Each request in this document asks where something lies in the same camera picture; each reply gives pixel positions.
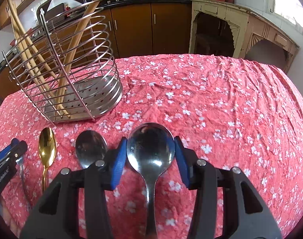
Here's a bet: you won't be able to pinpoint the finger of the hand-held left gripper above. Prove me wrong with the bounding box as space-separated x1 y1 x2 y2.
7 138 20 151
2 141 28 166

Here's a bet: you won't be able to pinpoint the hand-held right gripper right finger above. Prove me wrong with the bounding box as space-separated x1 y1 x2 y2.
174 136 282 239

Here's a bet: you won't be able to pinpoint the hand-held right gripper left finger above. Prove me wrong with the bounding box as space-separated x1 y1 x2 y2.
19 137 128 239

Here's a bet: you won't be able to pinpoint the gold spoon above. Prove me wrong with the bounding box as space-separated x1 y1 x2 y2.
38 127 57 194

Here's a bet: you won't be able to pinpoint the wooden chopstick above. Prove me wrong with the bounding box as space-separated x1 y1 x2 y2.
54 0 113 116
8 0 65 117
12 2 71 119
58 0 116 117
6 0 55 112

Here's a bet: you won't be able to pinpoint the metal wire utensil holder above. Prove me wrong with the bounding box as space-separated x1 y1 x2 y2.
2 0 124 125

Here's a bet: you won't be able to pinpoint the red floral tablecloth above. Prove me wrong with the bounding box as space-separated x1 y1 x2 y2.
0 53 303 239

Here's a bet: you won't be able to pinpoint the wooden lower kitchen cabinets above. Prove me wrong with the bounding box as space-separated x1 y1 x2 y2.
0 0 193 106

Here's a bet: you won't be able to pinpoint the dark wooden cutting board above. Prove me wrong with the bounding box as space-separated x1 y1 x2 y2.
45 2 65 18

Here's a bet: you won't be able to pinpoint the cream wooden side table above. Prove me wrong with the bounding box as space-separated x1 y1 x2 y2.
189 0 300 74

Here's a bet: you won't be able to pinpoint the sliding window with white frame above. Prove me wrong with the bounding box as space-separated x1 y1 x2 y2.
268 0 303 34

